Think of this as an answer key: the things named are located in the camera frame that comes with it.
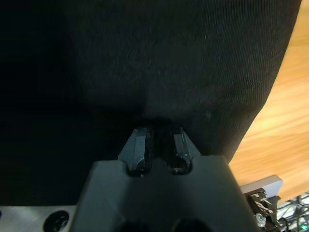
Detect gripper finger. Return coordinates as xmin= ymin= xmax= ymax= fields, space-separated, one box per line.
xmin=118 ymin=127 xmax=155 ymax=175
xmin=160 ymin=126 xmax=202 ymax=174

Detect black polo shirt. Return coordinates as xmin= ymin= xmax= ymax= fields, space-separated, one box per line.
xmin=0 ymin=0 xmax=302 ymax=206

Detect orange black cable bundle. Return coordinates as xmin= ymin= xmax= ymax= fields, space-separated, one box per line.
xmin=275 ymin=193 xmax=309 ymax=232

